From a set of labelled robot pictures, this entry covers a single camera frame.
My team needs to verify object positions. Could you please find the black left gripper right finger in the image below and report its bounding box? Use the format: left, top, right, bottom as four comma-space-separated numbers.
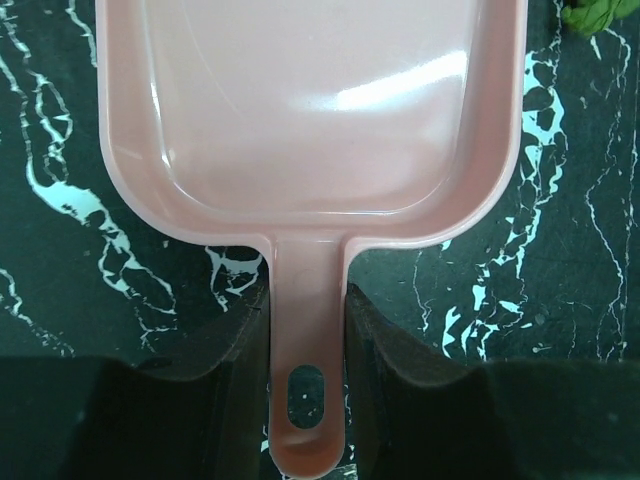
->
345, 285, 639, 479

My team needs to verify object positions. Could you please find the pink plastic dustpan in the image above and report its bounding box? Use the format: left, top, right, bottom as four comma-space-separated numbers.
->
95, 1, 528, 479

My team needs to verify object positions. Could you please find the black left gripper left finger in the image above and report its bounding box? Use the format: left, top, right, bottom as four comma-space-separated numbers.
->
1, 284, 269, 479

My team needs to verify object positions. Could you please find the green paper scrap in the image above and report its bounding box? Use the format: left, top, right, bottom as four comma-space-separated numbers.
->
561, 0, 639, 36

